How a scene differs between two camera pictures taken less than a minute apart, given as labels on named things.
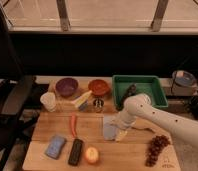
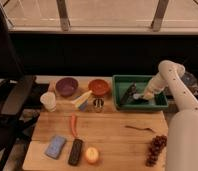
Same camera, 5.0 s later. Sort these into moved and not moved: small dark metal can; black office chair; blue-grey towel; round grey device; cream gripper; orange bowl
Moved: blue-grey towel; cream gripper
Not moved: black office chair; round grey device; orange bowl; small dark metal can
